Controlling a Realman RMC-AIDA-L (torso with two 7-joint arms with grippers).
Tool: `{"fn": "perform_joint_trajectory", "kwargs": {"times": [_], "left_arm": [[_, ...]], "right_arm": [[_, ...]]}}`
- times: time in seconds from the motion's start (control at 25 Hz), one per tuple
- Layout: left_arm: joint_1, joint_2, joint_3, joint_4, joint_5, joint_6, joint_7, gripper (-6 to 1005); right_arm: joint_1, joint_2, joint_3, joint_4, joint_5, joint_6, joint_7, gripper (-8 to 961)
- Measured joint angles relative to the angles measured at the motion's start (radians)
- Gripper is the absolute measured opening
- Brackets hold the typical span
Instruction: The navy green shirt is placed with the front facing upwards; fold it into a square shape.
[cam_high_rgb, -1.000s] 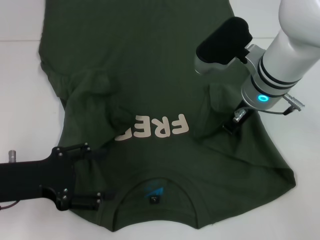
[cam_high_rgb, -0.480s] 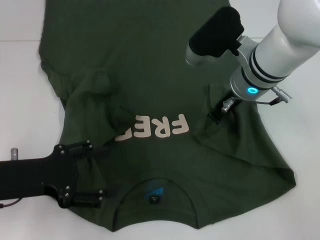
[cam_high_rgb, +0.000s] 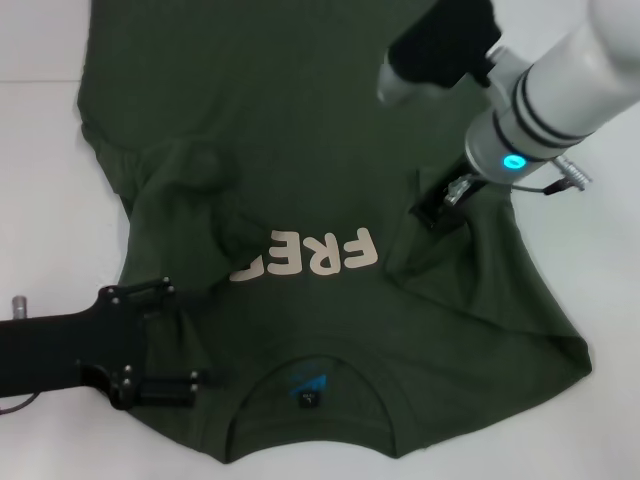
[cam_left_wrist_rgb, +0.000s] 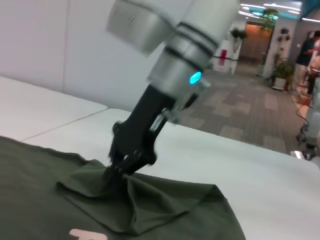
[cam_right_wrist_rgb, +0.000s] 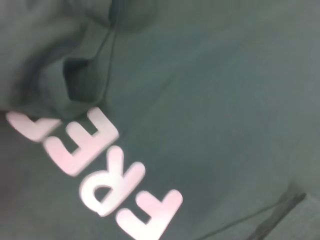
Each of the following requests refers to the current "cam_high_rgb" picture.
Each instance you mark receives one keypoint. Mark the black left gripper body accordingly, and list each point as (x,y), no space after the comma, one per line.
(60,350)

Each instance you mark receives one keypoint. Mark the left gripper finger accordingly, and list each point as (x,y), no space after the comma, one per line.
(150,295)
(165,387)

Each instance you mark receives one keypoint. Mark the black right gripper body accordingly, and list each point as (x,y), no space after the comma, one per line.
(447,195)

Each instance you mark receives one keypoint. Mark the dark green FREE! shirt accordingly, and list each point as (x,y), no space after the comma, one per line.
(300,125)

